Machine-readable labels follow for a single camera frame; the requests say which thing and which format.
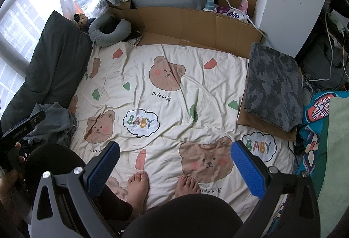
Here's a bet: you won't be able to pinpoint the cream bear printed blanket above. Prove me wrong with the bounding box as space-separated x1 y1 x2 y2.
67 42 296 238

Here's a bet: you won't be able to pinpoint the white blue-capped detergent bottle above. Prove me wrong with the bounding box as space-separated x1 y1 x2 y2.
202 0 219 13

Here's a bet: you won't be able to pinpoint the dark green cushion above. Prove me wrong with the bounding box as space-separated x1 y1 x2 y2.
0 10 93 129

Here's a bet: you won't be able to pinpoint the light green towel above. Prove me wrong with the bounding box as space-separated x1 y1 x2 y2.
313 96 349 238

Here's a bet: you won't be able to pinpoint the blue denim pants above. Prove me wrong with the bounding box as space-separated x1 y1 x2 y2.
26 102 78 147

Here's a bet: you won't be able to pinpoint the window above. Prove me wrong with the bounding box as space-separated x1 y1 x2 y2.
0 0 68 108

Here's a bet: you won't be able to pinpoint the flattened cardboard box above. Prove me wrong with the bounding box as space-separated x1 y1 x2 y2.
108 6 266 58

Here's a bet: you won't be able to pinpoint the person's left forearm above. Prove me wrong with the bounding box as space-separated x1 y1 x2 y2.
0 196 32 230

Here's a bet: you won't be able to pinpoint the person's left hand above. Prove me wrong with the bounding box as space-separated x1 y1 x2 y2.
0 169 20 198

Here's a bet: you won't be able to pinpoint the white purple refill packet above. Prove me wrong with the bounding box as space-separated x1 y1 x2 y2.
217 7 250 22

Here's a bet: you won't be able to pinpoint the person's right foot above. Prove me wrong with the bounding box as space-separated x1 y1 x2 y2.
174 175 202 198

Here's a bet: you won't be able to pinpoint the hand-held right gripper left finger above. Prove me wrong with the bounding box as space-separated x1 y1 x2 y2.
29 141 121 238

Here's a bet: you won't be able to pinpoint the person's foot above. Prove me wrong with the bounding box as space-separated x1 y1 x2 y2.
127 171 150 218
174 175 202 198

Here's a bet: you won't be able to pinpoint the dark grey bag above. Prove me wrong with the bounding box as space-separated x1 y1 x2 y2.
298 36 349 86

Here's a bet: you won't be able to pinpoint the colourful cartoon blanket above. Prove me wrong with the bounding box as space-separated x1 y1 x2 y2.
297 91 336 238

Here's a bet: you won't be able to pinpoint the white charger cable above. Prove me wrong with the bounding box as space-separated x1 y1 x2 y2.
305 13 347 83

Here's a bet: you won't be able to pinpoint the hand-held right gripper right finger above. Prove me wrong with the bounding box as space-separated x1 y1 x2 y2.
230 140 321 238

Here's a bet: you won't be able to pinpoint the black cloth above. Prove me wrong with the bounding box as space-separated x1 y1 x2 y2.
124 31 142 41

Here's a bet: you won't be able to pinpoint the brown teddy bear toy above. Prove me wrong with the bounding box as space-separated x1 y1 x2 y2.
74 13 89 31

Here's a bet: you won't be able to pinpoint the folded grey camouflage cloth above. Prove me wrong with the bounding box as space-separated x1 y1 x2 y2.
243 42 304 132

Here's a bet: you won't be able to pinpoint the clear plastic bag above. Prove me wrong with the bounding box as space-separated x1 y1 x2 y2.
82 0 111 19

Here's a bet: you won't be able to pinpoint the person's left foot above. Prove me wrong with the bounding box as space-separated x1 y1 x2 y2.
127 171 150 218

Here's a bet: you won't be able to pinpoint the person's right leg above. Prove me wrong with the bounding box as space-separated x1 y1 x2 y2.
128 194 247 238

